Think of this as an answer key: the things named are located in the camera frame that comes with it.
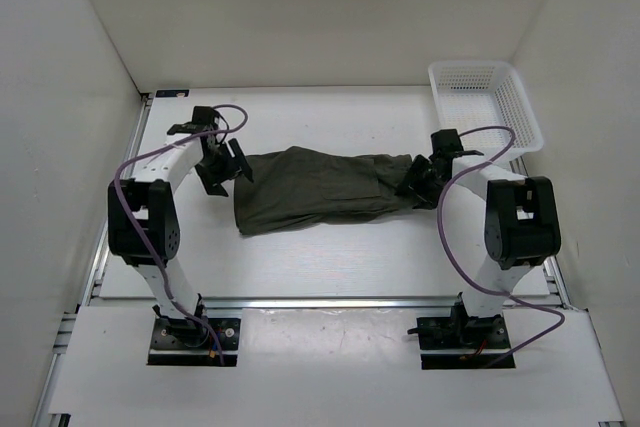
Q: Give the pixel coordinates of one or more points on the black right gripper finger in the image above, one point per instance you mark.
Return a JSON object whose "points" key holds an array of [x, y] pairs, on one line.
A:
{"points": [[416, 181], [424, 202]]}

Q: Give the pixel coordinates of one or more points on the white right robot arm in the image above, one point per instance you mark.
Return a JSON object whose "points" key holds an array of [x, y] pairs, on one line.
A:
{"points": [[520, 229]]}

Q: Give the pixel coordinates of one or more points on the white perforated plastic basket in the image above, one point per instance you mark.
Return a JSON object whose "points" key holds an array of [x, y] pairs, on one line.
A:
{"points": [[489, 94]]}

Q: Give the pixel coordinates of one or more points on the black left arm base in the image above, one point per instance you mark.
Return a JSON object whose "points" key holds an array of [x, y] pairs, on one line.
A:
{"points": [[184, 343]]}

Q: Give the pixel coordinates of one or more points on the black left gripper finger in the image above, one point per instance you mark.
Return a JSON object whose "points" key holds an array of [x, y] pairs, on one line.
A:
{"points": [[238, 161], [212, 179]]}

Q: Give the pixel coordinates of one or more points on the dark label sticker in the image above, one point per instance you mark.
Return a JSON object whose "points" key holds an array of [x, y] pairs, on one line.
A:
{"points": [[172, 93]]}

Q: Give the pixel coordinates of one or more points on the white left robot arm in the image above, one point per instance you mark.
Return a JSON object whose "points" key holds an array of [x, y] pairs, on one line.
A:
{"points": [[143, 225]]}

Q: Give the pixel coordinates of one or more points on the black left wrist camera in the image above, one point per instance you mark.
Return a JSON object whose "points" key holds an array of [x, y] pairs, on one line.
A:
{"points": [[203, 119]]}

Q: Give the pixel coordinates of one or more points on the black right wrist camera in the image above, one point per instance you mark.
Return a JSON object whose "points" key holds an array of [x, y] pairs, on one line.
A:
{"points": [[446, 143]]}

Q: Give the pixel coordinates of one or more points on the olive green shorts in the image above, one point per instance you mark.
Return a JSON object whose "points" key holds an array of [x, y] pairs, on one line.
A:
{"points": [[299, 187]]}

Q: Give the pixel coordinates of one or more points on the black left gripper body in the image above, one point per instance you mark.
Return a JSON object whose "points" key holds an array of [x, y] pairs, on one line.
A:
{"points": [[221, 165]]}

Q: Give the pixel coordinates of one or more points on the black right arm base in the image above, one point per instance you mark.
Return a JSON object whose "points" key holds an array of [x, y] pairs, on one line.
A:
{"points": [[463, 342]]}

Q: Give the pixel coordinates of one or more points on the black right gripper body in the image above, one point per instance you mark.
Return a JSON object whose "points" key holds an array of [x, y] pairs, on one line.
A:
{"points": [[430, 183]]}

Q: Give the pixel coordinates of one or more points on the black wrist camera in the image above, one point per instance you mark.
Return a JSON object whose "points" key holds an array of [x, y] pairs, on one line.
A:
{"points": [[203, 119], [446, 143]]}

